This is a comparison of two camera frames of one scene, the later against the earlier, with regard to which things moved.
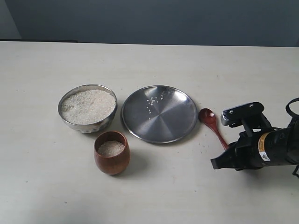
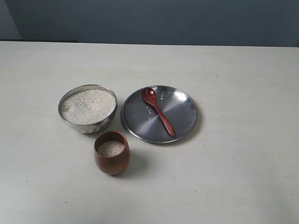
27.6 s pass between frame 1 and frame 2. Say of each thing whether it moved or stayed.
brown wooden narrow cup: stayed
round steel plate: stayed
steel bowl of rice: stayed
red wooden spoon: moved
